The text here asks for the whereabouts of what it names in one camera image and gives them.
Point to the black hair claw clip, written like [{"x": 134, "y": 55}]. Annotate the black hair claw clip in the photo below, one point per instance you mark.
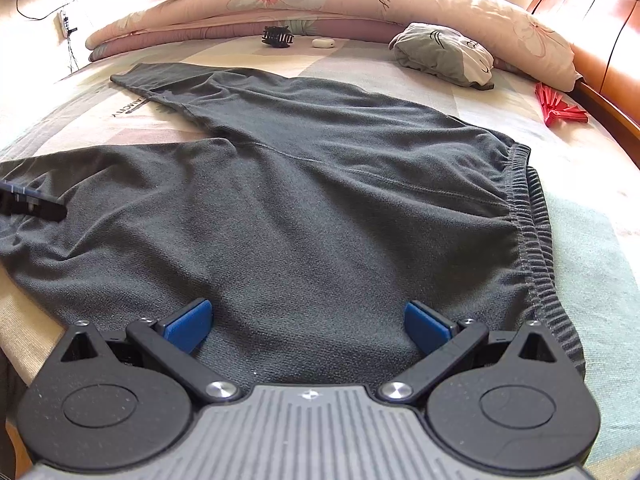
[{"x": 276, "y": 37}]

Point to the dark grey pants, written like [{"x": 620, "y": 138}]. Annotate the dark grey pants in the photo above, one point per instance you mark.
[{"x": 300, "y": 185}]

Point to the red folding fan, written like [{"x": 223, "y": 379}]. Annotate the red folding fan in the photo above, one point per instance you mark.
[{"x": 555, "y": 107}]

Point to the small white case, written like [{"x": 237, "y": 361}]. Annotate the small white case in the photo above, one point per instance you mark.
[{"x": 321, "y": 42}]

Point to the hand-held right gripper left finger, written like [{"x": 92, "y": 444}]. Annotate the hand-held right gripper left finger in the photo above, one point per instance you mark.
[{"x": 190, "y": 327}]

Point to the grey white plush toy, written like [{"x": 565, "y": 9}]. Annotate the grey white plush toy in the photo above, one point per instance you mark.
[{"x": 440, "y": 52}]

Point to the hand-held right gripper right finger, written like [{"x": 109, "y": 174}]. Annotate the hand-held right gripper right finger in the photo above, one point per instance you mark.
[{"x": 425, "y": 327}]

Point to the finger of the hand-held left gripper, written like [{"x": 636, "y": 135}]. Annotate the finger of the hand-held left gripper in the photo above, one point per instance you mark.
[{"x": 35, "y": 205}]

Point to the folded pink floral quilt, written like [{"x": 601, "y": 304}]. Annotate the folded pink floral quilt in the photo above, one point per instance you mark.
[{"x": 350, "y": 5}]

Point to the orange wooden headboard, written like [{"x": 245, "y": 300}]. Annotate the orange wooden headboard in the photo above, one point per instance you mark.
[{"x": 600, "y": 35}]

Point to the white power strip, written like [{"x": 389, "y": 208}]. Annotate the white power strip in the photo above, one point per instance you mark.
[{"x": 63, "y": 22}]

